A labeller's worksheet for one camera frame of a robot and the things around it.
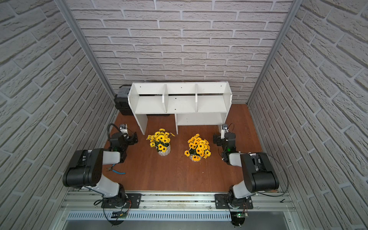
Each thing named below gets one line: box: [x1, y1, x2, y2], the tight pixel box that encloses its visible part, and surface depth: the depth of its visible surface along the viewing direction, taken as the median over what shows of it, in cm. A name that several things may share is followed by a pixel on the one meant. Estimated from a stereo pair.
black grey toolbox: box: [114, 84, 134, 116], surface depth 102 cm
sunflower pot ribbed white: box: [146, 128, 176, 157], surface depth 83 cm
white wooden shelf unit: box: [127, 81, 233, 135], surface depth 85 cm
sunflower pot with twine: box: [184, 133, 212, 162], surface depth 80 cm
